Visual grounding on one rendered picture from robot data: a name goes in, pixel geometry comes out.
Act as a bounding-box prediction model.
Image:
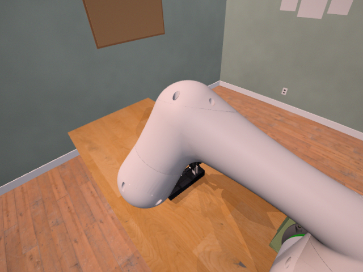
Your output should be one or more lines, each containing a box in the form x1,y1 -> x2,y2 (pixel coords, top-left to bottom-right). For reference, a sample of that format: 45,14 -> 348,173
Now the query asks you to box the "black rack of bins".
168,166 -> 205,201

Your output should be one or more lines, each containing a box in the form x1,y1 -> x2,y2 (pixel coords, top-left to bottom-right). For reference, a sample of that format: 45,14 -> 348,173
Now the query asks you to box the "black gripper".
189,162 -> 201,175

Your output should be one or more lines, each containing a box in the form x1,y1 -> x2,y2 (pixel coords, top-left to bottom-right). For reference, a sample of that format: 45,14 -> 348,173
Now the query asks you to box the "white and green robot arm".
117,80 -> 363,272

